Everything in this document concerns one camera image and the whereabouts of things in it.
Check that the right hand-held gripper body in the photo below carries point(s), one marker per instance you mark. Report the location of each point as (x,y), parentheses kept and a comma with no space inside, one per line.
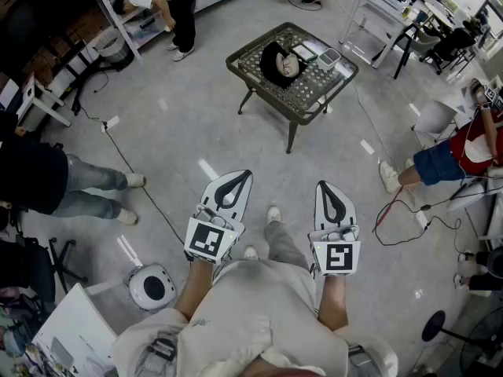
(336,257)

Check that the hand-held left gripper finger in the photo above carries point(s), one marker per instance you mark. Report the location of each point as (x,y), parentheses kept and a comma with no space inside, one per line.
(243,200)
(210,192)

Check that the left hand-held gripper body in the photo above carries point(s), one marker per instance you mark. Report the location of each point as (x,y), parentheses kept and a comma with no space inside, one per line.
(204,242)

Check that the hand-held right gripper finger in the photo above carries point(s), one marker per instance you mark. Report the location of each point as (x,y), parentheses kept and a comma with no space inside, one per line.
(319,210)
(349,210)

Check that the beige glasses case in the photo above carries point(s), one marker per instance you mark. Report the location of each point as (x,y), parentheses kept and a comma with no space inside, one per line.
(283,71)

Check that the person's left forearm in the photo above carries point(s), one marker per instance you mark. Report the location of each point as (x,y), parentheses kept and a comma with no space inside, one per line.
(194,289)

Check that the person's right forearm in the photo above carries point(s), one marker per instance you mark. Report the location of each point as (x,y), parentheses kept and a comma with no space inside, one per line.
(333,304)

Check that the person's right white shoe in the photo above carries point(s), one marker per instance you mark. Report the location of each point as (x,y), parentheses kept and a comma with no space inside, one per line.
(274,214)

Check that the person's white shoe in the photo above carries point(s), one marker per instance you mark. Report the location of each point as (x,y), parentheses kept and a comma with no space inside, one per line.
(250,253)
(274,214)

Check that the person's left white shoe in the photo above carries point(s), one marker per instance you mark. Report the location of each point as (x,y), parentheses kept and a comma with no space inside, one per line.
(250,253)

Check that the person's grey trousers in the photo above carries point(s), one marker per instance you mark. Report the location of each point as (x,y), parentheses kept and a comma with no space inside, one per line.
(283,246)

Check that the white round device black centre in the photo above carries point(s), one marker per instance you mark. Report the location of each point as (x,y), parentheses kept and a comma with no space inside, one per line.
(153,287)

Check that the black power adapter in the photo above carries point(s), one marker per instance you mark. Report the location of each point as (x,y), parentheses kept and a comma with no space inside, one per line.
(426,207)

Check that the person's white shirt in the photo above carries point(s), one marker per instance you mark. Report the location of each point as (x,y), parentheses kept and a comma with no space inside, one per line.
(255,312)

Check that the black floor fan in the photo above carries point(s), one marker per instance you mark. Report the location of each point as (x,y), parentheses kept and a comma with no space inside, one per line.
(434,326)

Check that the white power strip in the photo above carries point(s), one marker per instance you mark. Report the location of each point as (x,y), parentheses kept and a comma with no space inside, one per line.
(111,123)

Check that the dark rattan coffee table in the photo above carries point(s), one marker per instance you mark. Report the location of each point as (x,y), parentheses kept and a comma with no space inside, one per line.
(310,88)

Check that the black cloth mat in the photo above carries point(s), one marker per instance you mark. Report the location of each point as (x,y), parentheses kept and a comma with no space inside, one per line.
(269,59)

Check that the white plastic container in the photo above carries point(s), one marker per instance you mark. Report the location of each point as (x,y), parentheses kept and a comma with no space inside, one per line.
(328,59)

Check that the white cluttered table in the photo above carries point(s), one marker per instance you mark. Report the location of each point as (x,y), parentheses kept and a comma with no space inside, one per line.
(74,328)

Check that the black framed tablet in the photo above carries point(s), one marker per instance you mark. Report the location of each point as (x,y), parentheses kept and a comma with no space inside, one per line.
(304,52)

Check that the black metal stand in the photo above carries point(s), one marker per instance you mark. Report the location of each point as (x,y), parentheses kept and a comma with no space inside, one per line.
(84,81)

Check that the black office chair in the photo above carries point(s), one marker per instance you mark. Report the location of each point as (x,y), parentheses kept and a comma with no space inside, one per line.
(35,265)

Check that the grey mesh waste basket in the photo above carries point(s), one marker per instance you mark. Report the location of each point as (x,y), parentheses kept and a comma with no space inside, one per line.
(112,47)

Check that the grey chair black legs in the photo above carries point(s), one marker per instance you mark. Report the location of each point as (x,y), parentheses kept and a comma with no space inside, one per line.
(418,43)

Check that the white work desk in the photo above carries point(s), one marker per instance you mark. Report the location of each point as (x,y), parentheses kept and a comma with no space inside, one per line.
(373,10)

